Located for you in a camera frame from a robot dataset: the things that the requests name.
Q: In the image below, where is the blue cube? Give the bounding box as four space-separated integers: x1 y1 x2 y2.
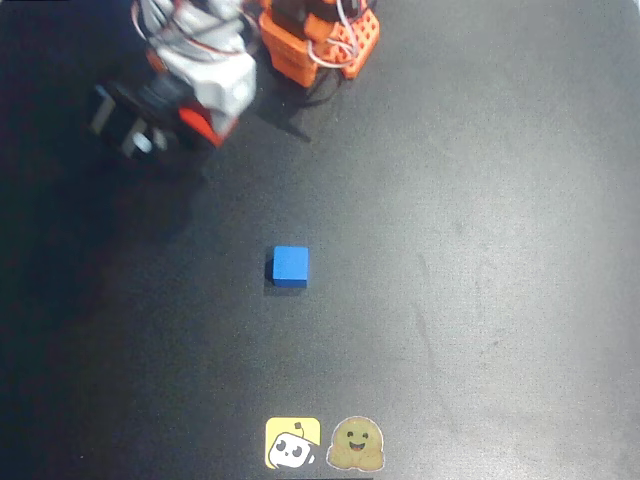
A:
271 245 310 288

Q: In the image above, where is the yellow robot face sticker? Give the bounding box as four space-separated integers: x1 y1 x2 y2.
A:
264 416 322 470

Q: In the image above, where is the smiling hugging face sticker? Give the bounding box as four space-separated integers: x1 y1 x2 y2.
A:
325 415 386 472

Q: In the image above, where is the black gripper-mounted camera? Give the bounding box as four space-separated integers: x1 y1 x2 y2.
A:
88 74 201 167

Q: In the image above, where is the white servo cable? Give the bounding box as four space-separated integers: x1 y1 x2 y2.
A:
305 0 362 68

